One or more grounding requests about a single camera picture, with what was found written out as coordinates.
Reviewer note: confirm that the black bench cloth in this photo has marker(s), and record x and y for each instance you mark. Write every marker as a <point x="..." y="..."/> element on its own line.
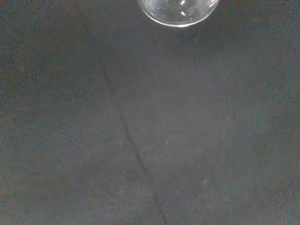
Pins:
<point x="150" y="131"/>

